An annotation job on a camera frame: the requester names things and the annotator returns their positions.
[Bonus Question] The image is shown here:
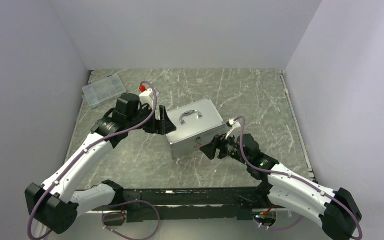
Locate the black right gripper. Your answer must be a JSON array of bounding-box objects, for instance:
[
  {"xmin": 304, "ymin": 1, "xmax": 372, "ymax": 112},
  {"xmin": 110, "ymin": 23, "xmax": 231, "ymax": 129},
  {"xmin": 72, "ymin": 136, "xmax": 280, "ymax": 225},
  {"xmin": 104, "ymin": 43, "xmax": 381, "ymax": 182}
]
[{"xmin": 199, "ymin": 129, "xmax": 251, "ymax": 166}]

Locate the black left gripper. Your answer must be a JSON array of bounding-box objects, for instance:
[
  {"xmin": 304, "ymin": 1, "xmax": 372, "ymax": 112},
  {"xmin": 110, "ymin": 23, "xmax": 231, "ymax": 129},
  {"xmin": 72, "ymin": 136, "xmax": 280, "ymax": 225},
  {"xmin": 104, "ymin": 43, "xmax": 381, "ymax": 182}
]
[{"xmin": 127, "ymin": 104, "xmax": 177, "ymax": 135}]

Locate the grey metal medicine case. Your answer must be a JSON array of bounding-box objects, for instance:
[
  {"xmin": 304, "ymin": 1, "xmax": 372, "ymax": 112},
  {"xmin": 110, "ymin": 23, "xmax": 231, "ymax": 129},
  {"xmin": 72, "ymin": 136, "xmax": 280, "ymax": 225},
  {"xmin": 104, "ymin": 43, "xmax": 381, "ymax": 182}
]
[{"xmin": 166, "ymin": 98, "xmax": 229, "ymax": 160}]

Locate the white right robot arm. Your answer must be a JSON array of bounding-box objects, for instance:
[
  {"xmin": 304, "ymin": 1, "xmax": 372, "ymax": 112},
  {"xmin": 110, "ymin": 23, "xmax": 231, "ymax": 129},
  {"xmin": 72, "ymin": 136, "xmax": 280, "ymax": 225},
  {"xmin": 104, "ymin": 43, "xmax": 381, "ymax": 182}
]
[{"xmin": 200, "ymin": 134, "xmax": 363, "ymax": 240}]

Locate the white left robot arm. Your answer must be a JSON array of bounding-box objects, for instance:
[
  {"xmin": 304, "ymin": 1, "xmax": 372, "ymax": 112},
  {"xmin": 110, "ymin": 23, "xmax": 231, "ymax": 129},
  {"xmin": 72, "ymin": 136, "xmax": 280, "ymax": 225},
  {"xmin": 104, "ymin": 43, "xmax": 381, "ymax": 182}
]
[{"xmin": 24, "ymin": 89, "xmax": 177, "ymax": 240}]

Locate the clear plastic compartment box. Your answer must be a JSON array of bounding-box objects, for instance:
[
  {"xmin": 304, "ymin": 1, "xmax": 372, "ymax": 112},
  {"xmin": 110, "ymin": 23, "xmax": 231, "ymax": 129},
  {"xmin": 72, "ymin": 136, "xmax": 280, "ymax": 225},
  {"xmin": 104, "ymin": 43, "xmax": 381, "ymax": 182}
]
[{"xmin": 82, "ymin": 74, "xmax": 127, "ymax": 108}]

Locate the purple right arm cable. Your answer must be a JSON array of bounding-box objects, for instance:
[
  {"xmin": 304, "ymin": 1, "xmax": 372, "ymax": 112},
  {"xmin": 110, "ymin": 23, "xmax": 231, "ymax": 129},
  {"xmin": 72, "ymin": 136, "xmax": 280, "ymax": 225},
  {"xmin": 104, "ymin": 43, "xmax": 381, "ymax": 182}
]
[{"xmin": 226, "ymin": 116, "xmax": 364, "ymax": 240}]

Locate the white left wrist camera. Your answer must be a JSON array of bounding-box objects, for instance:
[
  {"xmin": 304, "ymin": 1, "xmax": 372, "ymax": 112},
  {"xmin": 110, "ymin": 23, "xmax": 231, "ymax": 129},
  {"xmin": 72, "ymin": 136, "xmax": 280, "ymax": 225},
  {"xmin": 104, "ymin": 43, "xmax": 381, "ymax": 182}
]
[{"xmin": 139, "ymin": 85, "xmax": 159, "ymax": 109}]

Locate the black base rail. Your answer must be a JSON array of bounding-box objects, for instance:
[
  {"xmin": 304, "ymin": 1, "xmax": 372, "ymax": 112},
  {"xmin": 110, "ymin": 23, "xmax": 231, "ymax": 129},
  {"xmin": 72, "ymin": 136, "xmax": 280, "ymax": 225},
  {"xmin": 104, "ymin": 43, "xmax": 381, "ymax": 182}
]
[{"xmin": 90, "ymin": 187, "xmax": 288, "ymax": 223}]

